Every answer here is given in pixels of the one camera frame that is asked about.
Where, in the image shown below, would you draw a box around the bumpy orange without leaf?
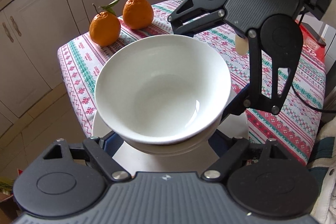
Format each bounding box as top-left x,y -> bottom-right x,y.
123,0 -> 154,30

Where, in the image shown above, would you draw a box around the patterned striped tablecloth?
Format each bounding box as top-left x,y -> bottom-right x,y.
57,0 -> 327,167

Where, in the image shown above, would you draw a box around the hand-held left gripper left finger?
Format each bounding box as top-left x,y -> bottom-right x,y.
42,132 -> 132,183

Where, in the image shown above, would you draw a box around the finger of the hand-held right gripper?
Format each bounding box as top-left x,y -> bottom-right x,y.
167,0 -> 227,37
220,30 -> 298,116

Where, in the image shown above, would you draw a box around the white kitchen cabinets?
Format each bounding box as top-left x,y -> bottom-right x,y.
0,0 -> 229,125

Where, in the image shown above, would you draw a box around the person's cream sweater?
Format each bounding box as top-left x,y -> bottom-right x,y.
308,98 -> 336,224

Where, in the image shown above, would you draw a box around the red printed gift box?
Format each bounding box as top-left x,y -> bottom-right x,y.
295,21 -> 327,75

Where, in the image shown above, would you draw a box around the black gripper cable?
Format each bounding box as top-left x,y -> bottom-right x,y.
291,80 -> 327,112

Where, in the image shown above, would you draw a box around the orange with green leaf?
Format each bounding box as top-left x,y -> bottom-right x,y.
89,0 -> 122,47

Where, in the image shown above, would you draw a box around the white bowl with pink flowers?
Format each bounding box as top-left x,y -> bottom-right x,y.
123,119 -> 221,156
94,34 -> 232,145

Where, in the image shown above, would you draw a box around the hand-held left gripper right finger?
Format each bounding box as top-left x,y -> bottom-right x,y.
202,131 -> 289,183

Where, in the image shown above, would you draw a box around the person's right hand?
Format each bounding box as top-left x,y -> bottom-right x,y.
235,34 -> 248,55

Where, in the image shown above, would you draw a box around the black smartphone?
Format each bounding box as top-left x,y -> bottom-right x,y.
304,23 -> 327,46

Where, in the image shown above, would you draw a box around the white plate with fruit decal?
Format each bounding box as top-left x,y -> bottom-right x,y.
92,109 -> 248,174

